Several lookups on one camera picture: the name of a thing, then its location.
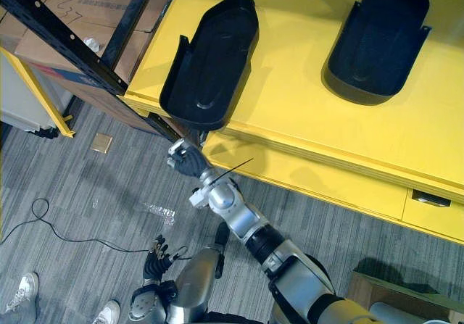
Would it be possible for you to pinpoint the cardboard box with handwriting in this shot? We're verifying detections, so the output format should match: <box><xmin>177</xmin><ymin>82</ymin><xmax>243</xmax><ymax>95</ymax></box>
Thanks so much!
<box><xmin>45</xmin><ymin>0</ymin><xmax>172</xmax><ymax>33</ymax></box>

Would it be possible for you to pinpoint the black cable tie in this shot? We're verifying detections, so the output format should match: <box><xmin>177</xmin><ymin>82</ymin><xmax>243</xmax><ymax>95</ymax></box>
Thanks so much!
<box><xmin>212</xmin><ymin>158</ymin><xmax>255</xmax><ymax>186</ymax></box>

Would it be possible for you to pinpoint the plain brown cardboard box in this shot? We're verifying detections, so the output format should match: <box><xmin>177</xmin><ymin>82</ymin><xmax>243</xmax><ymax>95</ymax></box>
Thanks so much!
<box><xmin>14</xmin><ymin>22</ymin><xmax>153</xmax><ymax>83</ymax></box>

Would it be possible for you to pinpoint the yellow drawer front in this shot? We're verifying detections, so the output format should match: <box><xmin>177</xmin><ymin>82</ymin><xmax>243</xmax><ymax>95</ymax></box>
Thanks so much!
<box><xmin>401</xmin><ymin>187</ymin><xmax>464</xmax><ymax>237</ymax></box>

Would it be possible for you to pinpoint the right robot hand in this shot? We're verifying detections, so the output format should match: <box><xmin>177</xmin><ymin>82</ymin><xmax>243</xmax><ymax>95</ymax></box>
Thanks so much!
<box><xmin>166</xmin><ymin>137</ymin><xmax>212</xmax><ymax>178</ymax></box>

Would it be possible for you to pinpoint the black metal rack frame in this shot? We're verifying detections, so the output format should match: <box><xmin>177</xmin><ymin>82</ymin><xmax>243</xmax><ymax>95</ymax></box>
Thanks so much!
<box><xmin>0</xmin><ymin>0</ymin><xmax>186</xmax><ymax>147</ymax></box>

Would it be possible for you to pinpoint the silver robot leg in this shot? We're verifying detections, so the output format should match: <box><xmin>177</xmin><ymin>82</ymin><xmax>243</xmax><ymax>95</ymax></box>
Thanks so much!
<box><xmin>168</xmin><ymin>244</ymin><xmax>225</xmax><ymax>324</ymax></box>

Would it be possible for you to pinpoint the black floor cable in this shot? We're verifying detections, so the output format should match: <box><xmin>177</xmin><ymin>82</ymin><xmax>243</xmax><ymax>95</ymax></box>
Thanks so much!
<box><xmin>0</xmin><ymin>197</ymin><xmax>193</xmax><ymax>262</ymax></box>

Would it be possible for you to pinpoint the white cabinet with yellow frame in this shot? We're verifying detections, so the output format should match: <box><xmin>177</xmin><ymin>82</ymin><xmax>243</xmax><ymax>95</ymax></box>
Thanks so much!
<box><xmin>0</xmin><ymin>46</ymin><xmax>77</xmax><ymax>139</ymax></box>

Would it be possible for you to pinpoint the yellow shelf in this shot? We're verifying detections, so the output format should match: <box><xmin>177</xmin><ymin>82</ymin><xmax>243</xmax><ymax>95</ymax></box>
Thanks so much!
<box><xmin>121</xmin><ymin>0</ymin><xmax>464</xmax><ymax>246</ymax></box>

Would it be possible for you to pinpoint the crumpled white paper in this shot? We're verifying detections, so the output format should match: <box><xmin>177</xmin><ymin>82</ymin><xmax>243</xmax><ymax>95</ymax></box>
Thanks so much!
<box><xmin>83</xmin><ymin>36</ymin><xmax>104</xmax><ymax>54</ymax></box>

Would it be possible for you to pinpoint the person's foot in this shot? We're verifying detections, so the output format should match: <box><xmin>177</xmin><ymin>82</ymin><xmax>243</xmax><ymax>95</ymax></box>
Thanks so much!
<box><xmin>4</xmin><ymin>272</ymin><xmax>40</xmax><ymax>315</ymax></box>
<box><xmin>91</xmin><ymin>299</ymin><xmax>122</xmax><ymax>324</ymax></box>

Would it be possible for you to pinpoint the open cardboard box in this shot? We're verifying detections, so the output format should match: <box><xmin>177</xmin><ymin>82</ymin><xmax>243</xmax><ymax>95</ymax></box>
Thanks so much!
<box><xmin>347</xmin><ymin>258</ymin><xmax>464</xmax><ymax>324</ymax></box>

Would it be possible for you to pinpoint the small brown cardboard box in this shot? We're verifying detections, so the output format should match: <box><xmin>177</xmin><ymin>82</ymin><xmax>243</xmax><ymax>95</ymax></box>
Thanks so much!
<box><xmin>0</xmin><ymin>7</ymin><xmax>30</xmax><ymax>54</ymax></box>

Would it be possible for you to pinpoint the black plastic housing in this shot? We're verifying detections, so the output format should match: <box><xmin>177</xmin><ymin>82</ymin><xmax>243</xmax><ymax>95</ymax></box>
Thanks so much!
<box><xmin>158</xmin><ymin>0</ymin><xmax>260</xmax><ymax>132</ymax></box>
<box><xmin>321</xmin><ymin>0</ymin><xmax>433</xmax><ymax>106</ymax></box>

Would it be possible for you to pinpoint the dark robot foot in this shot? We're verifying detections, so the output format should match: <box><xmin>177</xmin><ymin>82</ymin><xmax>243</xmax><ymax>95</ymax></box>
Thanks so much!
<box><xmin>215</xmin><ymin>222</ymin><xmax>231</xmax><ymax>248</ymax></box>

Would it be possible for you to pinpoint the cardboard box with blue print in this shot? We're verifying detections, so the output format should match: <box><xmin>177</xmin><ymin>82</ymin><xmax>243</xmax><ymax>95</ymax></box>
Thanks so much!
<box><xmin>30</xmin><ymin>62</ymin><xmax>162</xmax><ymax>135</ymax></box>

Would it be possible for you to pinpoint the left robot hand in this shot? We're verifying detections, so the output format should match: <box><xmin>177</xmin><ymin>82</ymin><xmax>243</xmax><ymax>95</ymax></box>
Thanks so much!
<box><xmin>143</xmin><ymin>234</ymin><xmax>188</xmax><ymax>280</ymax></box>

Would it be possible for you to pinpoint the brass floor plate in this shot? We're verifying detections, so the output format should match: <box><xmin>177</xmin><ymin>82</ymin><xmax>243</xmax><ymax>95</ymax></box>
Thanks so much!
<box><xmin>90</xmin><ymin>133</ymin><xmax>115</xmax><ymax>155</ymax></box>

